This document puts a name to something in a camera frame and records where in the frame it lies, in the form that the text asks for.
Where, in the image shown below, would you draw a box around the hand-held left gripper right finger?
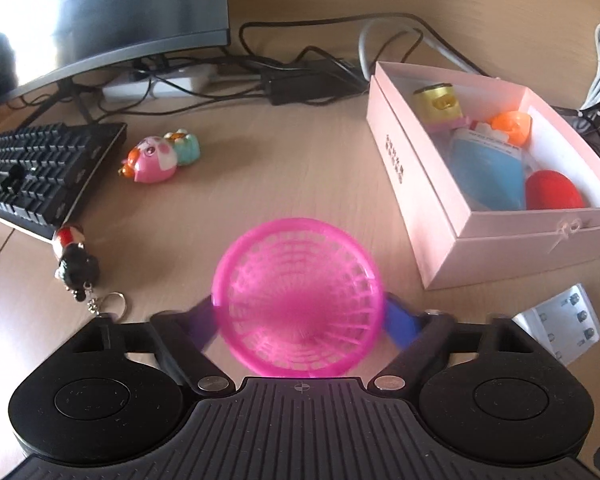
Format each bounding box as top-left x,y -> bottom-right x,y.
372,292 -> 536,395

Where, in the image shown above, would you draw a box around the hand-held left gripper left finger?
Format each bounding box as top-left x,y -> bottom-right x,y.
77,296 -> 232,396

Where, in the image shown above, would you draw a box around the pink plastic basket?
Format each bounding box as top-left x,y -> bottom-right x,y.
211,217 -> 383,379

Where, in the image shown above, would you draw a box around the pink cardboard box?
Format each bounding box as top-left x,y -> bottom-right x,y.
366,61 -> 600,291

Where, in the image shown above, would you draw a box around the blue wet wipes pack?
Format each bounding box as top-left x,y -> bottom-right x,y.
447,127 -> 536,211

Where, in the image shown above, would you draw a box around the red round case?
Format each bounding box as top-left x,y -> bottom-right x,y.
525,170 -> 587,210

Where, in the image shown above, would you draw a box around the orange plastic toy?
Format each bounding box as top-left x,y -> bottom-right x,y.
472,111 -> 532,149

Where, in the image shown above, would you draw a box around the wooden desktop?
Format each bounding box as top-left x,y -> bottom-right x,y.
0,0 -> 600,461

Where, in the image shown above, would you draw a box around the pink round toy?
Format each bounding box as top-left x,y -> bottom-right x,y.
119,135 -> 180,184

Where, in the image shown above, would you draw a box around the teal small toy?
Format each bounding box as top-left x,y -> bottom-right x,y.
164,128 -> 202,166

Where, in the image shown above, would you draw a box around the black keyboard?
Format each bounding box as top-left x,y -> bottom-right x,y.
0,121 -> 128,241

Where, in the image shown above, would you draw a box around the white power strip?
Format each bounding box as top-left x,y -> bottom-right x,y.
102,62 -> 216,101

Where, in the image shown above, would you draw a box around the black power adapter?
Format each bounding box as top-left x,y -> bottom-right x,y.
260,57 -> 369,106

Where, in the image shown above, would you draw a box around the curved computer monitor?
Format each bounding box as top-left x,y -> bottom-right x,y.
0,0 -> 231,126

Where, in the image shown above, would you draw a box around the black figure keychain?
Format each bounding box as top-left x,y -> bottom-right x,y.
53,225 -> 129,319

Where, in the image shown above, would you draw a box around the grey thick cable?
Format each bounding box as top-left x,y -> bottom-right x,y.
358,17 -> 497,82

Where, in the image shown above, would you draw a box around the black cables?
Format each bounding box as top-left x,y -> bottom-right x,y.
239,12 -> 486,81

